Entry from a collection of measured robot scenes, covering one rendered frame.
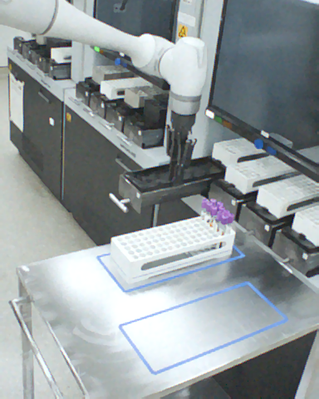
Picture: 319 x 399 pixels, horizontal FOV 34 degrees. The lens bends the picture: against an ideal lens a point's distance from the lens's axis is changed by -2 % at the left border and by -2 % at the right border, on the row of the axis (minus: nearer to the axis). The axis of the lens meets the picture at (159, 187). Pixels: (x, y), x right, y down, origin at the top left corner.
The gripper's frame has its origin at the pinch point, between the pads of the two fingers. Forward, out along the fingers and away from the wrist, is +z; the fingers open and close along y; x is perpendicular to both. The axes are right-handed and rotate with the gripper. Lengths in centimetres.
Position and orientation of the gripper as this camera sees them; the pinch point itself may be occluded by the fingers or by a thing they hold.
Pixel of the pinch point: (175, 172)
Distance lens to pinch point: 165.3
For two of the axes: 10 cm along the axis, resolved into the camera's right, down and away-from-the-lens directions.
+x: -8.3, 1.9, -5.2
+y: -5.4, -4.5, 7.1
